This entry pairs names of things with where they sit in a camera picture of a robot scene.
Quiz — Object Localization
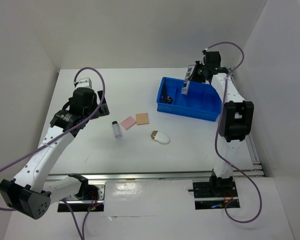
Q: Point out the clear bottle black cap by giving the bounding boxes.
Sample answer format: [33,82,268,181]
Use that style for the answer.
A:
[112,121,122,138]

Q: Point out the black fan makeup brush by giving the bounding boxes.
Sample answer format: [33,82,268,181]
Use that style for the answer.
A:
[164,88,173,104]

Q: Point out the small orange black brush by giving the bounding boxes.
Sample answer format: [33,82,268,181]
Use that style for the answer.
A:
[167,98,173,104]

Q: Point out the thin black makeup brush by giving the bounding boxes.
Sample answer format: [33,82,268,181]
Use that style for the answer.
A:
[161,77,168,104]

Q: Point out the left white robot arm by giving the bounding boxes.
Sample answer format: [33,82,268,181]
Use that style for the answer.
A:
[0,87,110,220]

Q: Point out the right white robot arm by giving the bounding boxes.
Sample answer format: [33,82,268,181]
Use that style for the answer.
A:
[190,49,254,197]

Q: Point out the pink square compact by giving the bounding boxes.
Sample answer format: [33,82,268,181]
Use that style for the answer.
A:
[120,116,137,130]

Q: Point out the blue plastic divided bin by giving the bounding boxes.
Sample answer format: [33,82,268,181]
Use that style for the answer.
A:
[156,77,222,122]

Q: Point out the tan square compact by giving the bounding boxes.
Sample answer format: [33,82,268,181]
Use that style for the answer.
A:
[135,113,150,125]

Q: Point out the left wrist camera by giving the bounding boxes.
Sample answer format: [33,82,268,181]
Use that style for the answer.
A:
[74,77,92,89]

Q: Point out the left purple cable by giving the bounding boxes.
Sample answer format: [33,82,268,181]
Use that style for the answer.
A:
[0,66,106,240]

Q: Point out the purple cable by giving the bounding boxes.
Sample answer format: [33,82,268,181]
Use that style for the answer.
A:
[202,41,263,223]
[0,66,106,240]

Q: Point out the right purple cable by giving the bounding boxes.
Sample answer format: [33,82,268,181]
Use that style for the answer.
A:
[202,41,263,223]

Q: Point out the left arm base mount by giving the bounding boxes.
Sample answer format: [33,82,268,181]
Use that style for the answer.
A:
[64,179,106,213]

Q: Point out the aluminium rail front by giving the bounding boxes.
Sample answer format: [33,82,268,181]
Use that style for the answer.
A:
[46,169,265,181]

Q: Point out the aluminium rail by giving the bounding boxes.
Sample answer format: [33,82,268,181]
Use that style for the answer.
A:
[46,169,265,181]
[224,67,266,176]

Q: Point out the aluminium rail right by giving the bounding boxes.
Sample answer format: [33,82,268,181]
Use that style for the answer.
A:
[224,67,266,176]

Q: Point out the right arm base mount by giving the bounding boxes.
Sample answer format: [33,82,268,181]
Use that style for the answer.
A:
[187,181,241,210]

